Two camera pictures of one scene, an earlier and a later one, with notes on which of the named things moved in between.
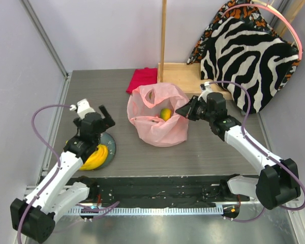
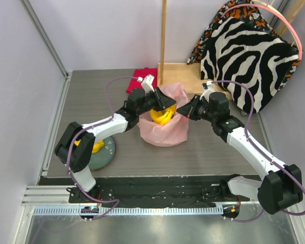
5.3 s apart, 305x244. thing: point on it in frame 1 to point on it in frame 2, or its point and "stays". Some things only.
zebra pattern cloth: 237,51 stays
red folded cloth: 141,77 stays
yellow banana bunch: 97,159 to 163,116
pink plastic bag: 152,109 stays
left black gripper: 108,121 to 162,101
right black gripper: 191,109 stays
